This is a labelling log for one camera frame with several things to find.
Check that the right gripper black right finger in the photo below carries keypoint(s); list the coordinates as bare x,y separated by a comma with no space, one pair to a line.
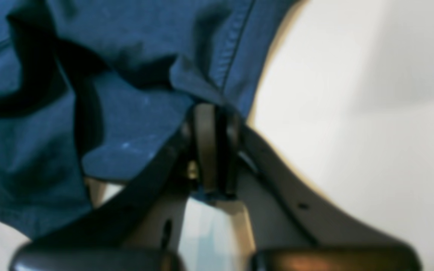
295,229

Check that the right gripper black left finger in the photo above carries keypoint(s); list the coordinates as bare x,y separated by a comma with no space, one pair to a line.
139,228

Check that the dark blue t-shirt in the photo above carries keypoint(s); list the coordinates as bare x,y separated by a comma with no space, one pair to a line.
93,88

